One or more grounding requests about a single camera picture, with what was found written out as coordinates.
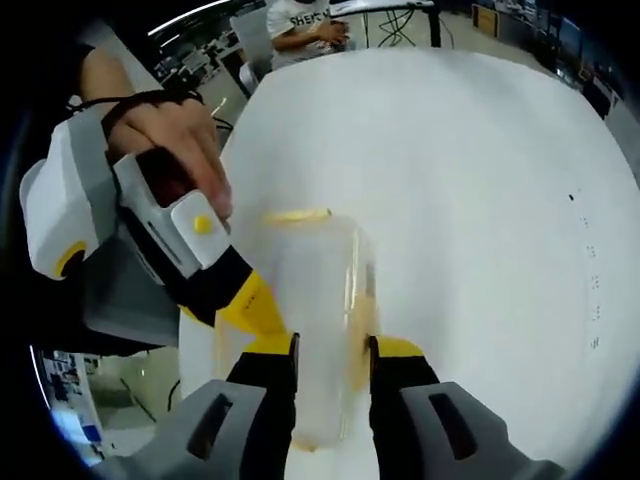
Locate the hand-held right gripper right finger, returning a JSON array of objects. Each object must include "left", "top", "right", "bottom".
[{"left": 367, "top": 334, "right": 567, "bottom": 480}]

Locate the black laptop stand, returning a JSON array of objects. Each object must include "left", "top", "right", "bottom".
[{"left": 363, "top": 0, "right": 442, "bottom": 50}]

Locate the person's left hand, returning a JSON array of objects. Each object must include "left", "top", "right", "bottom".
[{"left": 102, "top": 97, "right": 235, "bottom": 221}]

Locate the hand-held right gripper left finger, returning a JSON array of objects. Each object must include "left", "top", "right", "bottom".
[{"left": 107, "top": 332, "right": 301, "bottom": 480}]

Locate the grey office chair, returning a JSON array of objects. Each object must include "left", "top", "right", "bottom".
[{"left": 231, "top": 14, "right": 275, "bottom": 97}]

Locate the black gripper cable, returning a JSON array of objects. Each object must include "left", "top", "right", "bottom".
[{"left": 66, "top": 88, "right": 207, "bottom": 169}]

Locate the transparent box with yellow buckle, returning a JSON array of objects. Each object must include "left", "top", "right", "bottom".
[{"left": 213, "top": 206, "right": 385, "bottom": 452}]

